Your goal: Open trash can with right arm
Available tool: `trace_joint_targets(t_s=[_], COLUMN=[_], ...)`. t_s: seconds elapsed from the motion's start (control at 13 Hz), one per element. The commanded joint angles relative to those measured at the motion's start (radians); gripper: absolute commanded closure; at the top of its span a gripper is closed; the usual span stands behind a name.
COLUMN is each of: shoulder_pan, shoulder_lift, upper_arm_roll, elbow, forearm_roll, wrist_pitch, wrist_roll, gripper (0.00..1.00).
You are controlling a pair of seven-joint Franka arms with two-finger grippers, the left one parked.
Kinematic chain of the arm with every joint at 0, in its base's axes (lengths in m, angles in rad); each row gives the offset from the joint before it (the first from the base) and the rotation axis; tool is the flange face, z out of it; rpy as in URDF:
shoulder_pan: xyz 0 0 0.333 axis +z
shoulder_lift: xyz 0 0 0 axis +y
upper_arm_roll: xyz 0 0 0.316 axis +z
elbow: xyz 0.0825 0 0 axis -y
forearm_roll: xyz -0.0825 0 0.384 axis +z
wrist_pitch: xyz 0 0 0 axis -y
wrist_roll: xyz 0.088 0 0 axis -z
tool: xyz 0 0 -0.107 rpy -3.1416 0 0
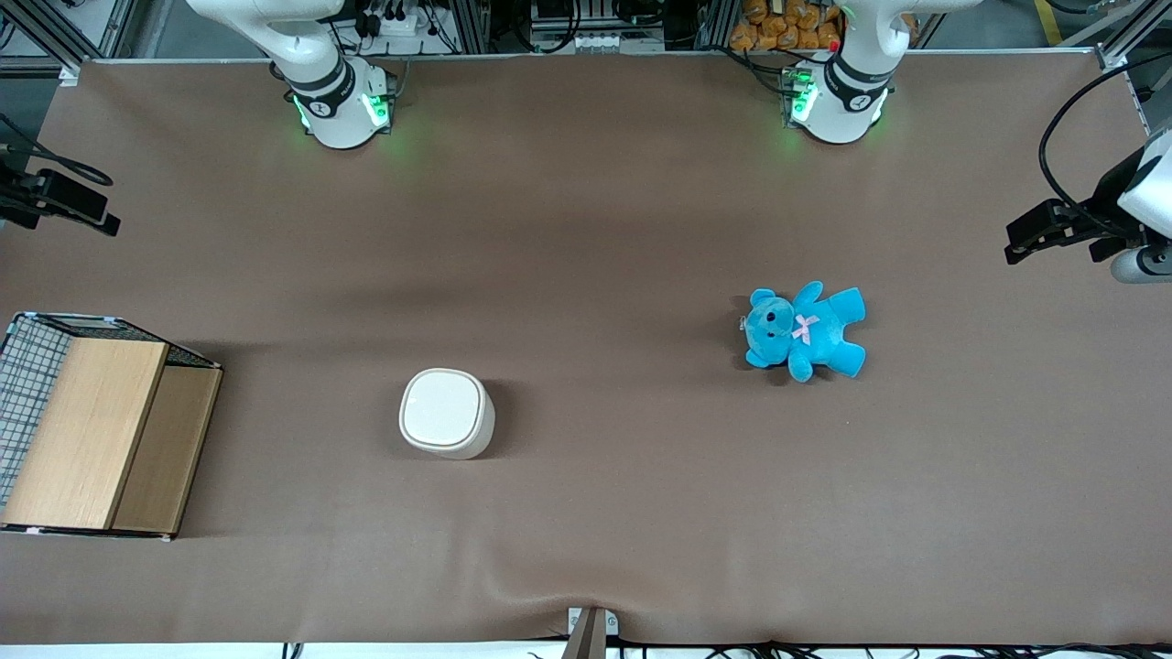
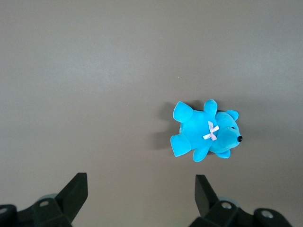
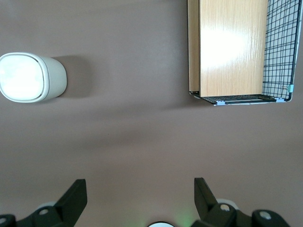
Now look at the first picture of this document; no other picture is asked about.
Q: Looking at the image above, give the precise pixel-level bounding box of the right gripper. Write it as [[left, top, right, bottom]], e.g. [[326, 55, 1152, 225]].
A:
[[0, 168, 122, 238]]

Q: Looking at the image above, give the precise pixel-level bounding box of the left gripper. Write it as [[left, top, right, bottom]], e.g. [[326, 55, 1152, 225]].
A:
[[1004, 128, 1172, 266]]

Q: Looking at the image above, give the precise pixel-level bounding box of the white trash can lid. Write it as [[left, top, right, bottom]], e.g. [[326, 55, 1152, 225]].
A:
[[400, 369, 486, 451]]

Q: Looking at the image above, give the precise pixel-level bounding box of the white trash can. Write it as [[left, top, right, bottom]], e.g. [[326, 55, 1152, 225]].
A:
[[398, 368, 496, 460]]

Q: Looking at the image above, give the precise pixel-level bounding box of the wooden shelf box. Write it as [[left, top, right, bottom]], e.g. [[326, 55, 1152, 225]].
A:
[[2, 336, 223, 537]]

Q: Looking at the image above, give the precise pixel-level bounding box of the blue teddy bear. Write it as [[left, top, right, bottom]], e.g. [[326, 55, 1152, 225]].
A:
[[740, 281, 867, 384]]

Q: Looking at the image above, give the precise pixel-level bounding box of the white power strip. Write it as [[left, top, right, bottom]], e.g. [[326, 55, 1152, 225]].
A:
[[364, 7, 433, 39]]

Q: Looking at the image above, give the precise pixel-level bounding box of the white electronics box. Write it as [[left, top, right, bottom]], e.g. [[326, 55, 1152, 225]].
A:
[[529, 26, 667, 56]]

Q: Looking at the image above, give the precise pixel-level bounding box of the brown table cloth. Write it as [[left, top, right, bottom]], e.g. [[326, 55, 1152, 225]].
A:
[[0, 50, 1172, 647]]

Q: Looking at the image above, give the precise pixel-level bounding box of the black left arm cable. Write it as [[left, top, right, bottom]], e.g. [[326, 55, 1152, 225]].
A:
[[1038, 53, 1172, 213]]

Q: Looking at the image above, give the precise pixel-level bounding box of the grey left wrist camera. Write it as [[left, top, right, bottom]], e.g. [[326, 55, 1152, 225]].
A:
[[1110, 245, 1172, 284]]

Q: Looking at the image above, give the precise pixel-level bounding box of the black wire mesh basket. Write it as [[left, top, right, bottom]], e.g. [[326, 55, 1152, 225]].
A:
[[0, 311, 223, 542]]

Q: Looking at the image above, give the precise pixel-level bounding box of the aluminium frame post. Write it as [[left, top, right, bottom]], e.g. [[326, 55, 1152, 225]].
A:
[[0, 0, 85, 85], [1094, 0, 1172, 72]]

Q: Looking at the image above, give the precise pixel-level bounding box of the metal table bracket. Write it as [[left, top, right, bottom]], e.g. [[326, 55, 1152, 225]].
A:
[[560, 606, 620, 659]]

